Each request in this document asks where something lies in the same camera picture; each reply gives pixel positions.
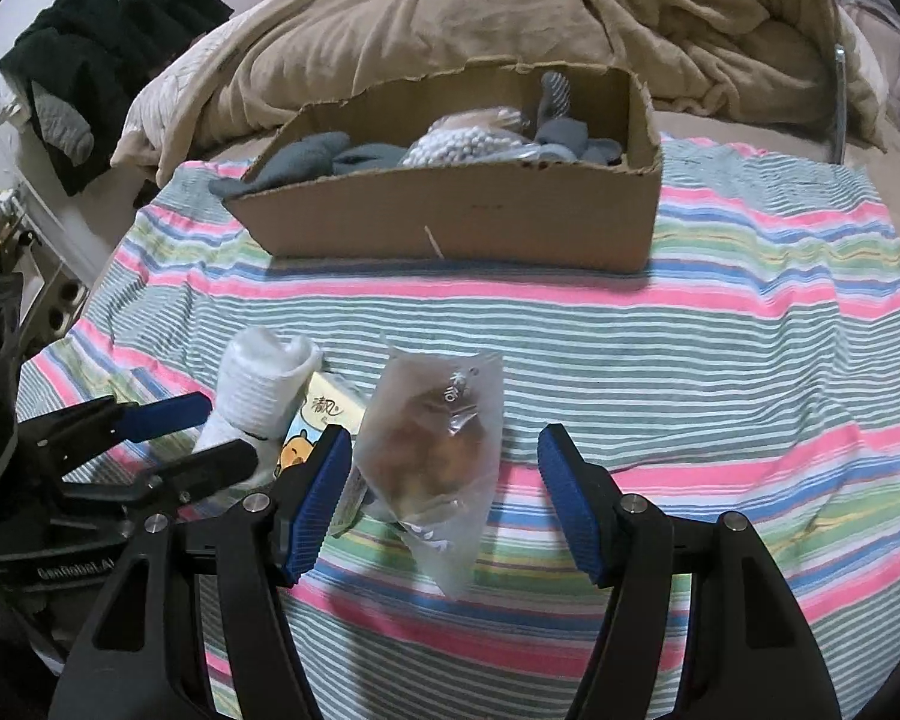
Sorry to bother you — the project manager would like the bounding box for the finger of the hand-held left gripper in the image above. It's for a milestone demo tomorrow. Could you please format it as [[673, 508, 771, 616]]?
[[52, 439, 260, 517], [19, 391, 213, 467]]

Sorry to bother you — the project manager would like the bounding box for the white cabinet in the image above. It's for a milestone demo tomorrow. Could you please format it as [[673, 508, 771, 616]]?
[[0, 67, 122, 338]]

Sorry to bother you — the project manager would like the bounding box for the yellow cartoon snack packet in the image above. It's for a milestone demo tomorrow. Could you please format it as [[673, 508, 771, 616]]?
[[273, 370, 370, 539]]

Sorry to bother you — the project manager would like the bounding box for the grey cloth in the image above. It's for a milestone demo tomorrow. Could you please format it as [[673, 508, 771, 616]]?
[[30, 81, 95, 166]]

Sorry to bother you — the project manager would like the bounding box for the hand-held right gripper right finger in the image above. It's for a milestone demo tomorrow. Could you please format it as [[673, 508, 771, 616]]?
[[537, 423, 842, 720]]

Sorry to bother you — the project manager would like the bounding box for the white beaded bag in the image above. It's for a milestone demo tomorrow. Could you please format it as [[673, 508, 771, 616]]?
[[400, 108, 542, 167]]

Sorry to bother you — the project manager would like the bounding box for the striped bedsheet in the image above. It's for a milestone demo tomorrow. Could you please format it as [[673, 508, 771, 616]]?
[[15, 136, 900, 720]]

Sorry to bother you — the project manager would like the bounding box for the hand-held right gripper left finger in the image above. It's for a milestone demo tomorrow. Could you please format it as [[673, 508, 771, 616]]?
[[49, 424, 355, 720]]

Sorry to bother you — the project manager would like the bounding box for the bread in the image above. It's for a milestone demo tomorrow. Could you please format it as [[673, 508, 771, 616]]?
[[351, 340, 506, 602]]

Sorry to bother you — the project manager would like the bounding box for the grey sock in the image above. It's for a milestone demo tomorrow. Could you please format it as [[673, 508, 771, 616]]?
[[529, 70, 625, 167], [330, 142, 415, 175], [209, 130, 353, 194]]

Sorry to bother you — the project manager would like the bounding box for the white quilt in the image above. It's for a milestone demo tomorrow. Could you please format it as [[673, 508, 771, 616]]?
[[111, 13, 242, 167]]

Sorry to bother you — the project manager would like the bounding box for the metal chair tube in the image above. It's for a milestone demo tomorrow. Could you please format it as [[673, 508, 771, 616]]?
[[828, 40, 851, 166]]

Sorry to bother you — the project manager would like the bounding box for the cardboard box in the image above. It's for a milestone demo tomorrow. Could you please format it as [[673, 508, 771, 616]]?
[[220, 64, 665, 275]]

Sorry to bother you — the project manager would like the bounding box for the black clothes pile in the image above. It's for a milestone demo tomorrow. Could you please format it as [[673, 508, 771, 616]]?
[[0, 0, 235, 197]]

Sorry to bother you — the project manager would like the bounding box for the white sock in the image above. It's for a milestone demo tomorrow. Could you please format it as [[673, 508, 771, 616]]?
[[190, 325, 323, 493]]

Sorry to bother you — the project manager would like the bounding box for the tan blanket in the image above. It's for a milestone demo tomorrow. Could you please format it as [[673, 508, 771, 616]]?
[[112, 0, 887, 167]]

